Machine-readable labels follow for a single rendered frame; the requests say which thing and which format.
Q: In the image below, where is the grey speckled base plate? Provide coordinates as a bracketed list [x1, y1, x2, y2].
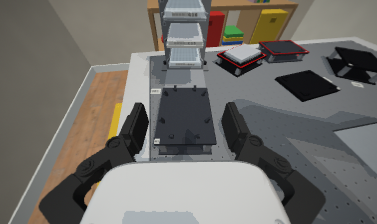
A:
[149, 41, 377, 224]

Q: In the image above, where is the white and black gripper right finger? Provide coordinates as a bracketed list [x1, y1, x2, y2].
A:
[221, 102, 326, 224]

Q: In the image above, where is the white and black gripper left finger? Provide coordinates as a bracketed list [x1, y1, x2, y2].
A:
[39, 102, 149, 224]

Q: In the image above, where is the grey plate hotel rack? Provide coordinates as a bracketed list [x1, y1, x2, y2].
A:
[158, 0, 212, 88]

